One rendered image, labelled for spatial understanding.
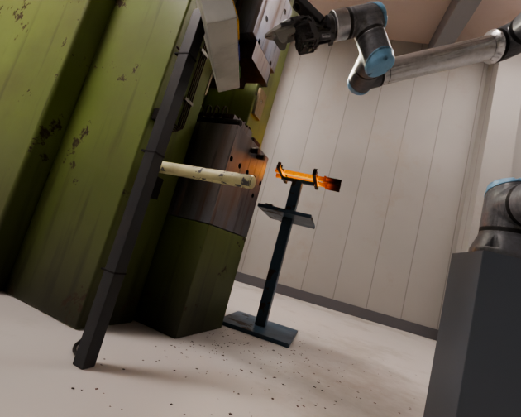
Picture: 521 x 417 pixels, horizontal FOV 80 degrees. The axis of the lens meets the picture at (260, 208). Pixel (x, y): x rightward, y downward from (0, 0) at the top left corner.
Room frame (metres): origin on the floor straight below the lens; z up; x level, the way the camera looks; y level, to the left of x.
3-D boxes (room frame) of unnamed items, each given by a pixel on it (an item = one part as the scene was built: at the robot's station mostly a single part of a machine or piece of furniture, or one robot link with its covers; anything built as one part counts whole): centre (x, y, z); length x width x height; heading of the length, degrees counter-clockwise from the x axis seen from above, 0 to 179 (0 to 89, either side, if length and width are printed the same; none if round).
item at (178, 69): (0.88, 0.34, 0.54); 0.04 x 0.04 x 1.08; 66
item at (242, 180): (1.07, 0.25, 0.62); 0.44 x 0.05 x 0.05; 66
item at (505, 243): (1.03, -0.83, 0.65); 0.19 x 0.19 x 0.10
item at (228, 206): (1.56, 0.36, 0.69); 0.56 x 0.38 x 0.45; 66
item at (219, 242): (1.56, 0.36, 0.23); 0.56 x 0.38 x 0.47; 66
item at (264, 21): (1.55, 0.36, 1.56); 0.42 x 0.39 x 0.40; 66
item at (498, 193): (1.02, -0.83, 0.79); 0.17 x 0.15 x 0.18; 178
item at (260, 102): (1.76, 0.17, 1.27); 0.09 x 0.02 x 0.17; 156
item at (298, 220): (1.84, -0.18, 0.67); 0.40 x 0.30 x 0.02; 165
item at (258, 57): (1.51, 0.38, 1.32); 0.42 x 0.20 x 0.10; 66
